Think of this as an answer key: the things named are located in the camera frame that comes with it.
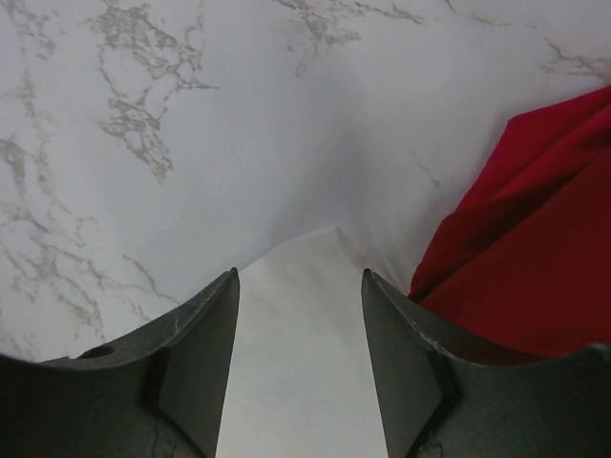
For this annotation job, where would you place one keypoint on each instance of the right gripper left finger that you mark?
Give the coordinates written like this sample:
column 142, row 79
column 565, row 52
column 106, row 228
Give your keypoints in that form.
column 157, row 391

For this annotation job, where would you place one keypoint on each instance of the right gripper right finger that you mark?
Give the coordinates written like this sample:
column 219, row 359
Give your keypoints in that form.
column 445, row 392

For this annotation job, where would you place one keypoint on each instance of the white t shirt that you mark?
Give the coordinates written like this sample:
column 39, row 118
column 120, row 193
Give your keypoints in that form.
column 304, row 178

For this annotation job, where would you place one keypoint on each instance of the folded red t shirt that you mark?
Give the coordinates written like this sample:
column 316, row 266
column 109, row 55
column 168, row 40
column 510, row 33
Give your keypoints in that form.
column 524, row 258

